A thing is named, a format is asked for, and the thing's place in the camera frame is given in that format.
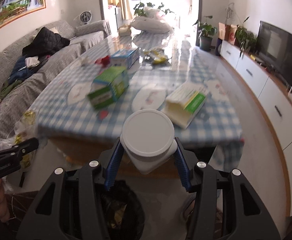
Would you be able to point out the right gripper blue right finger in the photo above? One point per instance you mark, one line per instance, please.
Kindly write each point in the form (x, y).
(180, 159)

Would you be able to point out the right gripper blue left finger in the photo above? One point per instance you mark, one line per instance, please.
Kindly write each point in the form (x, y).
(113, 158)

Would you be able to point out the clear plastic bag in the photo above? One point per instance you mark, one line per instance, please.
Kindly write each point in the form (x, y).
(24, 130)

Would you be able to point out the white medicine bottle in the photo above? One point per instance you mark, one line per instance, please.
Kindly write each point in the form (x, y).
(148, 137)

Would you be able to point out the white green box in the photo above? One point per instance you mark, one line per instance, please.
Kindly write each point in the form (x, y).
(184, 103)

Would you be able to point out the green medicine box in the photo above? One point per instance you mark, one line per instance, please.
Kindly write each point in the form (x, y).
(108, 87)

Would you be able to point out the red mesh net bag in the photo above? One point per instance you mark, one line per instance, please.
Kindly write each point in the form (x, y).
(103, 62)

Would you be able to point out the blue white milk carton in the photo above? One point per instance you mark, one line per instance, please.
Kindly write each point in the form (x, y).
(125, 57)

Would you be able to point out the yellow snack wrapper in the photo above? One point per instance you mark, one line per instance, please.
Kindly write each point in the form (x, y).
(156, 56)

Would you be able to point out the black lined trash bin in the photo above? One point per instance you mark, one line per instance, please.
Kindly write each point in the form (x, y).
(122, 211)

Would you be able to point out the person's left hand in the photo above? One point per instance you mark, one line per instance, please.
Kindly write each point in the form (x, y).
(4, 211)

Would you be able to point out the grey covered sofa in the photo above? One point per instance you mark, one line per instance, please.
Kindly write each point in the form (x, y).
(29, 64)

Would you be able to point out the blue checkered tablecloth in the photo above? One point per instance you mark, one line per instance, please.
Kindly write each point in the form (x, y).
(64, 111)

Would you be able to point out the blue clothes pile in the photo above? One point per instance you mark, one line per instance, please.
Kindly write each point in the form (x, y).
(21, 71)

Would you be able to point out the white TV cabinet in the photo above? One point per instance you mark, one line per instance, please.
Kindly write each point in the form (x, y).
(273, 98)

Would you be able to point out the black quilted jacket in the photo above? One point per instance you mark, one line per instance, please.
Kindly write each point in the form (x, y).
(46, 42)

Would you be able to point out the beige tissue box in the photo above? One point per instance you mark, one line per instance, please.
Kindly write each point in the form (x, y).
(124, 30)

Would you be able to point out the potted plant on floor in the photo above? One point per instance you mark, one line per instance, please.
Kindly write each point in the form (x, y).
(205, 35)

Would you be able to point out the potted plant on cabinet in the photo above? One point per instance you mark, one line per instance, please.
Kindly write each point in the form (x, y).
(245, 39)

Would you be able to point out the brown paper gift bag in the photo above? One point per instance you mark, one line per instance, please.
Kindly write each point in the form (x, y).
(222, 31)

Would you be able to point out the large white plastic bag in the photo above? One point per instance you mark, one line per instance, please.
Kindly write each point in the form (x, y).
(156, 25)

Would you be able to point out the red white gift bag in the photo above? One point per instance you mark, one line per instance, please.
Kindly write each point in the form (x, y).
(232, 34)

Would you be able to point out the white electric fan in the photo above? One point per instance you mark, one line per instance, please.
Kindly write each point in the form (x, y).
(84, 18)

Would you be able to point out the potted plant on table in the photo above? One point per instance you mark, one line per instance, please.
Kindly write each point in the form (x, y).
(151, 8)

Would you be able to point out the flat screen television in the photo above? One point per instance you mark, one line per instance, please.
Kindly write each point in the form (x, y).
(274, 47)

